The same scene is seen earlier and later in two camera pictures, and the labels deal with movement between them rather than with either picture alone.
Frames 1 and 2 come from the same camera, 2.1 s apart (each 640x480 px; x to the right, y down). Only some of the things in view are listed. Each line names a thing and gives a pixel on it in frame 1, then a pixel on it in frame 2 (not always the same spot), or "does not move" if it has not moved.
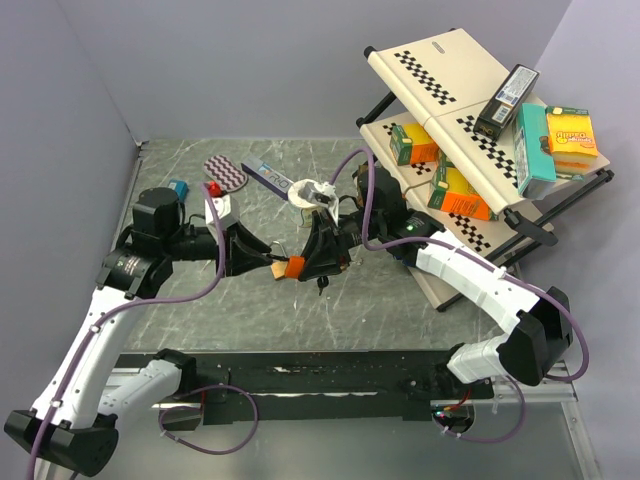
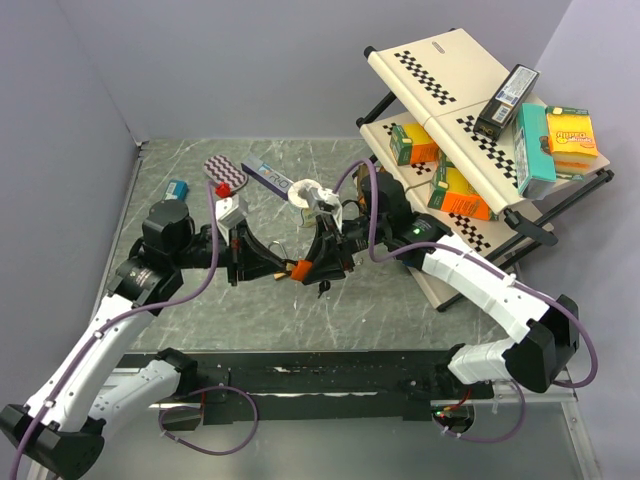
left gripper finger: x=241 y=266 → x=264 y=271
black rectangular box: x=504 y=105 does not move
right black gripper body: x=349 y=231 does not move
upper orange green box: x=412 y=144 does not move
